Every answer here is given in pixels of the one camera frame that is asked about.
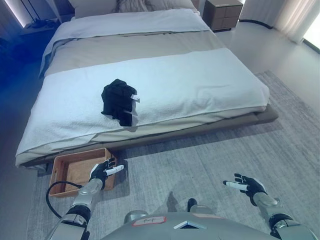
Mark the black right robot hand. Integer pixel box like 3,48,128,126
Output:
222,173,267,198

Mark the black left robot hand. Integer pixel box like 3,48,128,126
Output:
88,158,125,183

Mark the black garment with tag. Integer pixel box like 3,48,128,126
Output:
100,78,141,127

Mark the brown wooden basket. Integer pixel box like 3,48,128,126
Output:
48,147,119,198

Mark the low bed with beige duvet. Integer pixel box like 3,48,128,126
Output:
14,0,279,169

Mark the pale blue bed sheet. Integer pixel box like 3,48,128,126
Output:
38,8,211,78

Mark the grey floor rug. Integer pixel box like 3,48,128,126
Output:
24,70,320,240

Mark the silver right robot leg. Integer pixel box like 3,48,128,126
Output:
186,197,216,216

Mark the silver robot leg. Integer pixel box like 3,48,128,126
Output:
186,197,216,216
123,209,148,225

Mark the silver left robot leg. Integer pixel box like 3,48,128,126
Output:
123,209,148,225

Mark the silver robot torso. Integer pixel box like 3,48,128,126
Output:
101,211,318,240

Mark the white towel blanket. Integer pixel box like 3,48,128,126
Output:
15,47,270,158

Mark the grey fur throw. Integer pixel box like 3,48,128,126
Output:
111,0,161,13

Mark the brown wooden nightstand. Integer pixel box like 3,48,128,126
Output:
202,0,244,31

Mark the white curtain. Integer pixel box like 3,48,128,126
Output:
272,0,320,45

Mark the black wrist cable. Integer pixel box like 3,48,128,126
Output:
46,181,85,219

